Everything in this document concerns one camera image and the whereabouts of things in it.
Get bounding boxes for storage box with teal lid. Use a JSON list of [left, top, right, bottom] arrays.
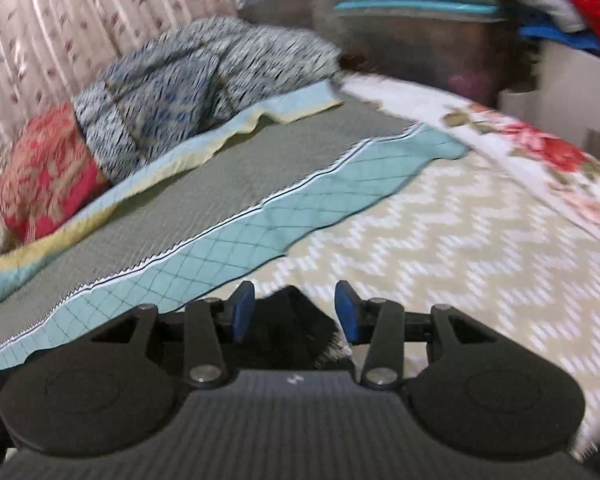
[[240, 0, 518, 108]]

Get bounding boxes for white plastic container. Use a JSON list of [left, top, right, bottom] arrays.
[[497, 40, 600, 161]]

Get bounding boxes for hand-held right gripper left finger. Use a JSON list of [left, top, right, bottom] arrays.
[[87, 281, 257, 390]]

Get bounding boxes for blue white patterned blanket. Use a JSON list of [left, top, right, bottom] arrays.
[[0, 16, 343, 256]]

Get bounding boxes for beige floral curtain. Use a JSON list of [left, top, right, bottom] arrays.
[[0, 0, 238, 161]]

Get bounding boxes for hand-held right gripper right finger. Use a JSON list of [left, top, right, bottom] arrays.
[[334, 281, 503, 390]]

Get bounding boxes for patchwork quilt bedspread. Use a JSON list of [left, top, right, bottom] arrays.
[[0, 82, 600, 453]]

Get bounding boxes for red floral pillow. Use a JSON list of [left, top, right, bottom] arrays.
[[0, 101, 112, 246]]

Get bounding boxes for white floral bed sheet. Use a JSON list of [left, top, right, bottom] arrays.
[[340, 74, 600, 256]]

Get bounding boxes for black pants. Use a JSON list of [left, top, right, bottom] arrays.
[[219, 285, 353, 372]]

